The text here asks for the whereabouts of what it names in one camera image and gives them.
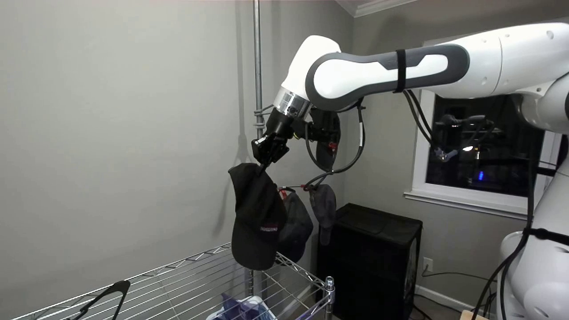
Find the black cap orange lettering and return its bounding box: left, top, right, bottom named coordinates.
left=308, top=108, right=343, bottom=174

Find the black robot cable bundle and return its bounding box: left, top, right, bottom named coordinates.
left=301, top=87, right=569, bottom=320

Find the black cap red B logo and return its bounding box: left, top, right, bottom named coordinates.
left=308, top=183, right=338, bottom=245

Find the white framed window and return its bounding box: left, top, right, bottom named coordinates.
left=402, top=87, right=569, bottom=220

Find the plain black cap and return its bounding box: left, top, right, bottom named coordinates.
left=228, top=162, right=290, bottom=272

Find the black speaker box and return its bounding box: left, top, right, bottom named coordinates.
left=322, top=202, right=425, bottom=320

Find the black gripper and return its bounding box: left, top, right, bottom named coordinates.
left=251, top=108, right=299, bottom=170

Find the chrome wire shelf cart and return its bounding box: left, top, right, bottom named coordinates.
left=11, top=242, right=336, bottom=320

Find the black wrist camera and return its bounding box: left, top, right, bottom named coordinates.
left=292, top=114, right=318, bottom=142

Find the black clothes hanger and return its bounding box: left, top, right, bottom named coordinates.
left=64, top=279, right=132, bottom=320

